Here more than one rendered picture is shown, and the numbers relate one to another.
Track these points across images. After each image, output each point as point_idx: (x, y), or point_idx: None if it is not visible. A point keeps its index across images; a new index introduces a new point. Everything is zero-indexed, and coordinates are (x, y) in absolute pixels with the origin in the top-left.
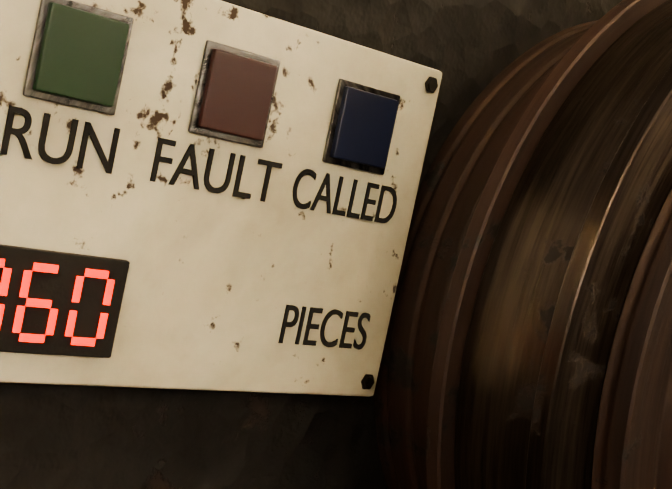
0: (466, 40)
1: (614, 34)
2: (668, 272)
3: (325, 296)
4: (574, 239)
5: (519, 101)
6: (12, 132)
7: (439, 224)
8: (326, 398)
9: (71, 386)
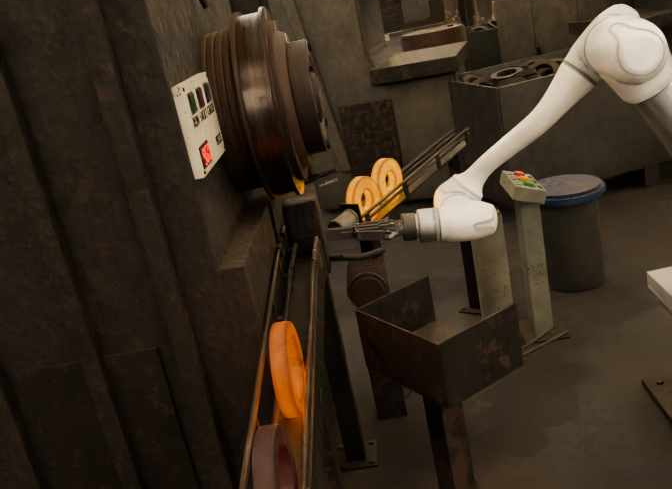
0: (197, 61)
1: (235, 48)
2: (280, 92)
3: (216, 132)
4: (263, 94)
5: (215, 70)
6: (194, 123)
7: (218, 106)
8: None
9: None
